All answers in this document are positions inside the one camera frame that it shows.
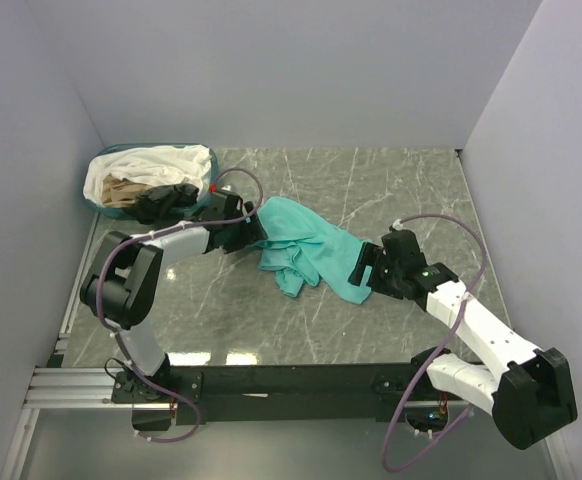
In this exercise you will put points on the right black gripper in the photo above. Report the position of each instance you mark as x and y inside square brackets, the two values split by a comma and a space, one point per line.
[370, 255]

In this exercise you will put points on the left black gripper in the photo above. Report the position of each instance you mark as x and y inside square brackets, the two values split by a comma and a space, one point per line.
[252, 232]

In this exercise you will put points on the teal t shirt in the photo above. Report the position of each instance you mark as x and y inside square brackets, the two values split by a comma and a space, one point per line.
[302, 248]

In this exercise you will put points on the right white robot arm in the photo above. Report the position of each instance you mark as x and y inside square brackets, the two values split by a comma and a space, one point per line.
[526, 390]

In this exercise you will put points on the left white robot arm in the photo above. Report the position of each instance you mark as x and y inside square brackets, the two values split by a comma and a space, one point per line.
[121, 283]

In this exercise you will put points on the black t shirt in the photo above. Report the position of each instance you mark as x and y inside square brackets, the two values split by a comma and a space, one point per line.
[162, 203]

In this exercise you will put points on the white t shirt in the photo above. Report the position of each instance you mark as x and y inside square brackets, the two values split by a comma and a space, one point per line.
[151, 165]

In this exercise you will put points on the teal laundry basket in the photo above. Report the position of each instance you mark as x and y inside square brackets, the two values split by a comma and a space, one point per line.
[211, 175]

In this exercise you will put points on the tan t shirt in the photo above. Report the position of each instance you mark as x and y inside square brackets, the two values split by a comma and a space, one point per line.
[121, 193]

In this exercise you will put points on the black base beam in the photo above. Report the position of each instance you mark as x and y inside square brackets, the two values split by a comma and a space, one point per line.
[211, 394]

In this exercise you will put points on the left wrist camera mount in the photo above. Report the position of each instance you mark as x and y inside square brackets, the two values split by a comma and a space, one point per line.
[216, 189]

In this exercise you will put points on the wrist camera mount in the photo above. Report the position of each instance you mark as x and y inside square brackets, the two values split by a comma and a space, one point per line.
[396, 225]
[216, 189]

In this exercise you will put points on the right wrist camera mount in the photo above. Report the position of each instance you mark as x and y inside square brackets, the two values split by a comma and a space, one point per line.
[396, 225]

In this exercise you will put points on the aluminium frame rail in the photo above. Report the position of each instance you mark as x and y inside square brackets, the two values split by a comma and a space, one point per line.
[56, 387]

